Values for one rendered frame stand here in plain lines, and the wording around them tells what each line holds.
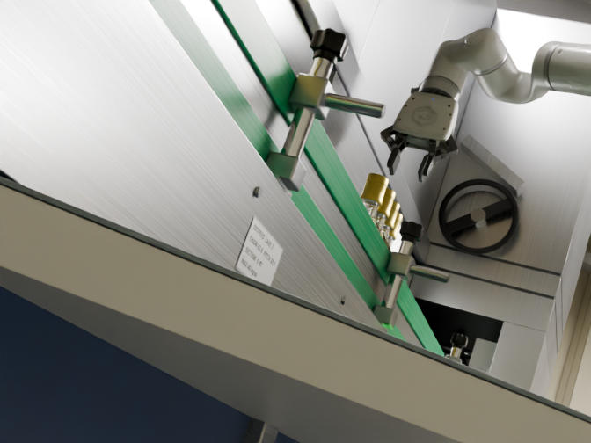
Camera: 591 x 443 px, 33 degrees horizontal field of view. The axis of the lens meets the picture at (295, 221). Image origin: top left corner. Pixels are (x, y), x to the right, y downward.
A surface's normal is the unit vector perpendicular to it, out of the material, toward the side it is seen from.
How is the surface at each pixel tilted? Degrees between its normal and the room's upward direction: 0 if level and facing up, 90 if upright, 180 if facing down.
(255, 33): 90
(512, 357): 90
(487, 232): 90
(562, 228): 90
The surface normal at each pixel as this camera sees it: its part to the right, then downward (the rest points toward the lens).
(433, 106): -0.13, -0.58
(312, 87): -0.25, -0.33
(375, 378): 0.33, -0.13
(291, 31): 0.91, 0.23
